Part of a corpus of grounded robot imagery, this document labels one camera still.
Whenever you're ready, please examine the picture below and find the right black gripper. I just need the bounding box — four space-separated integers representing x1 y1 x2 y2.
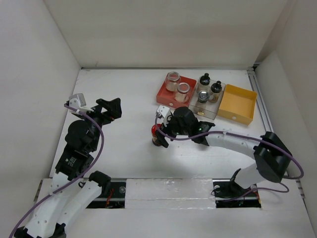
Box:
155 113 190 147

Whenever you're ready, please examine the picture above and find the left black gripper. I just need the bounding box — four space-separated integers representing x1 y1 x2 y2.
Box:
78 97 122 150

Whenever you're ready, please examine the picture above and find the red lid sauce jar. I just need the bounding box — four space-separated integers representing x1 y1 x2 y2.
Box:
151 125 161 147

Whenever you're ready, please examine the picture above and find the glass jar of rice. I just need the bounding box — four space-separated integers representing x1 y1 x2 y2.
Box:
165 71 180 92

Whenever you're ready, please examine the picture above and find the black silver lid shaker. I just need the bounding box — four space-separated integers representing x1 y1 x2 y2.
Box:
195 90 210 115

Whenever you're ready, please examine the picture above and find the black knob lid shaker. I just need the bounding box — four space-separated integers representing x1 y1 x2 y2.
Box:
196 73 211 93

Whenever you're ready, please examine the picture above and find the black faceted lid jar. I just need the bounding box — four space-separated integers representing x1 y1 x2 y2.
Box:
209 81 222 103

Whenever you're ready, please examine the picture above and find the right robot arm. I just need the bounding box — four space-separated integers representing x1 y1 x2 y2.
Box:
153 106 291 198

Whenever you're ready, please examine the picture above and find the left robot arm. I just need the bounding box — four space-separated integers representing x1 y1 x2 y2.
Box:
9 94 122 238

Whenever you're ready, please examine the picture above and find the red tray box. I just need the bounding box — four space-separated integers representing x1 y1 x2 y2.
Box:
156 76 197 109

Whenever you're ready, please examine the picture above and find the clear plastic tray box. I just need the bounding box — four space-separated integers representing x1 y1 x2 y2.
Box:
189 79 226 119

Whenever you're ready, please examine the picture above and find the yellow tray box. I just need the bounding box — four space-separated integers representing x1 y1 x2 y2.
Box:
217 84 257 125

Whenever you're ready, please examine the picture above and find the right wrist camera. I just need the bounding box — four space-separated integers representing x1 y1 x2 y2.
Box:
156 105 172 126

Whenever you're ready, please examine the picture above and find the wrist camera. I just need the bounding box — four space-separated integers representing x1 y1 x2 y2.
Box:
156 105 172 126
66 93 93 115

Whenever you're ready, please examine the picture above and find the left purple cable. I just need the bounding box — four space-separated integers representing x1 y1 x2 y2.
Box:
8 103 105 238

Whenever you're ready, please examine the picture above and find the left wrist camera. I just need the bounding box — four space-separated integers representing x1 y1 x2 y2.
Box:
66 93 93 115

